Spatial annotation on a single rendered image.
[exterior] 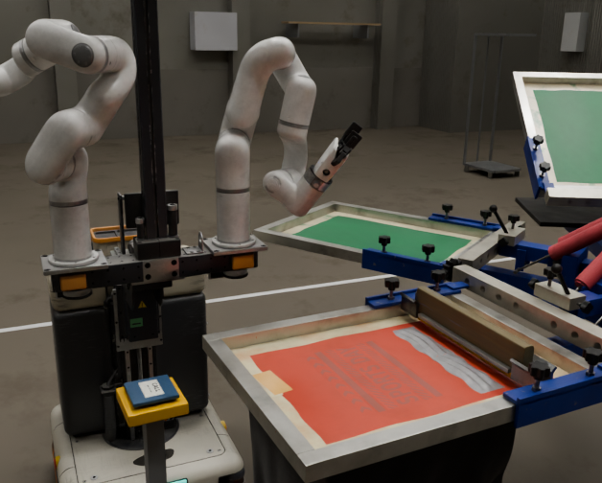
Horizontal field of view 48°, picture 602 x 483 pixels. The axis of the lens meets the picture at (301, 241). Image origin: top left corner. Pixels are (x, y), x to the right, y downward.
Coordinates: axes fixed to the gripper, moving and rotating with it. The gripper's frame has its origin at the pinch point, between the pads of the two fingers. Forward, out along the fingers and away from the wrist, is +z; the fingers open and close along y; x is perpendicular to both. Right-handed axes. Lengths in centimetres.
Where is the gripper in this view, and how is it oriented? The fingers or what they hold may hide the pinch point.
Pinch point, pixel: (356, 131)
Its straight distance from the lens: 180.6
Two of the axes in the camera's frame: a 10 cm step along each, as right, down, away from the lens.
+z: 5.9, -7.1, -3.9
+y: 1.0, -4.2, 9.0
